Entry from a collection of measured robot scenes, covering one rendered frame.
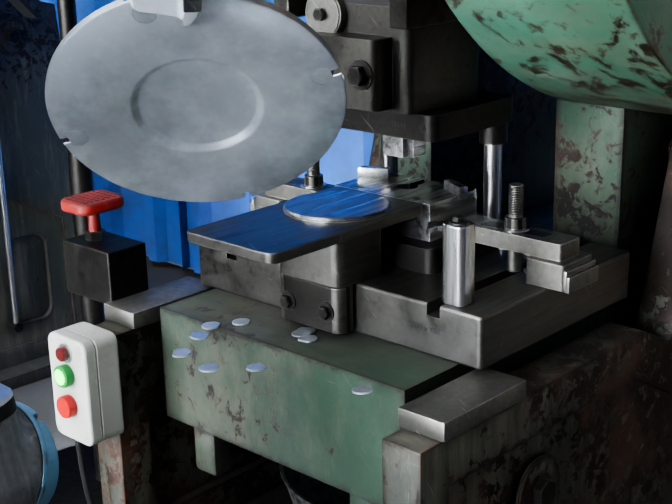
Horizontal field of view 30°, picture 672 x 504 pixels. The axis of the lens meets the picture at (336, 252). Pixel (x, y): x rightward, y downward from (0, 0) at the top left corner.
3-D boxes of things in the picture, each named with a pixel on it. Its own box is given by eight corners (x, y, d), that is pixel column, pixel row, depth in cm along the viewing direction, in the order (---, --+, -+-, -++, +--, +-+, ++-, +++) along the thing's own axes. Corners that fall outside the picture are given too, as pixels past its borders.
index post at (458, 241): (461, 308, 133) (461, 221, 130) (439, 302, 135) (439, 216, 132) (477, 301, 135) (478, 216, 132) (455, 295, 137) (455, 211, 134)
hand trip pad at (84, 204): (88, 264, 157) (83, 205, 155) (60, 255, 161) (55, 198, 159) (132, 251, 162) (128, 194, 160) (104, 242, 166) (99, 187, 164)
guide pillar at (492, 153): (493, 225, 152) (495, 111, 148) (479, 222, 153) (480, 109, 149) (504, 221, 154) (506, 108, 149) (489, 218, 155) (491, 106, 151)
